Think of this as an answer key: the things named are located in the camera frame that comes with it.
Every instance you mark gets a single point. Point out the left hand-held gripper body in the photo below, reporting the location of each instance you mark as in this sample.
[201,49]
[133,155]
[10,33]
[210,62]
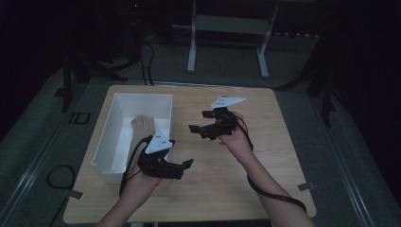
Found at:
[159,167]

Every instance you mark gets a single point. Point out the grey tape on table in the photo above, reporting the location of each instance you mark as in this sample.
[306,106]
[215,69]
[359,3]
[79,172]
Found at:
[306,186]

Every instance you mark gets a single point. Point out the person's left hand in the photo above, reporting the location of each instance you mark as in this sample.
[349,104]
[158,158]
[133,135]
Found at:
[142,186]

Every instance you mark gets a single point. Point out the black tripod stand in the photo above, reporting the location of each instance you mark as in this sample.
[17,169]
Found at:
[67,82]

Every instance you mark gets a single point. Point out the person's right hand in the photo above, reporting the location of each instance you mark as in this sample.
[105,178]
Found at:
[239,145]

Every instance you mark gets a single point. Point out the white box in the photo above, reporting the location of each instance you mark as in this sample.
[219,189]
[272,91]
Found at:
[121,145]

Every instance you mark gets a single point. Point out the black stand with angled legs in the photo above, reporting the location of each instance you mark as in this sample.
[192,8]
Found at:
[326,94]

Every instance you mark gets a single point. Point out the beige glove with dark dot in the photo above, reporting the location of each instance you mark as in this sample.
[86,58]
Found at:
[143,126]

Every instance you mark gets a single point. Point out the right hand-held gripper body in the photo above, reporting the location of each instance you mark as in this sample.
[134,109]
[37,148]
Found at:
[223,124]

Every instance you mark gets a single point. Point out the grey tape on floor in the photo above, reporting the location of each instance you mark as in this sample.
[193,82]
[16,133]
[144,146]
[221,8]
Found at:
[75,195]

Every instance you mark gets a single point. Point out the white metal stand frame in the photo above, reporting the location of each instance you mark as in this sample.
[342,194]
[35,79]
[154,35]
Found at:
[231,24]

